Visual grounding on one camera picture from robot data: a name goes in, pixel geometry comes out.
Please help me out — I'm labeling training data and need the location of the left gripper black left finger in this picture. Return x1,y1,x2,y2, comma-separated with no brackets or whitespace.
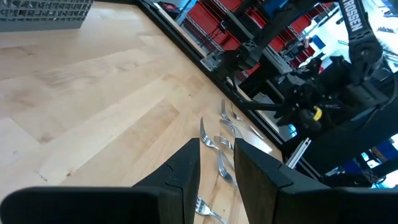
0,138,201,224

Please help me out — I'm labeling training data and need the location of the yellow cable tag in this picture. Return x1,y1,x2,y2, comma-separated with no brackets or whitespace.
312,106,324,123

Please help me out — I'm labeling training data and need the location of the tall red shelf rack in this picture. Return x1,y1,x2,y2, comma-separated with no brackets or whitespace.
186,0,337,70

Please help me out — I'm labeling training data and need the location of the grey plastic silverware basket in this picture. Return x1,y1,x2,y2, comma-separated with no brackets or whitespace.
0,0,94,33

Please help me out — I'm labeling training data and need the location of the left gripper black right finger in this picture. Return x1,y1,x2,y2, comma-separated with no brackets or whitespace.
233,138,398,224

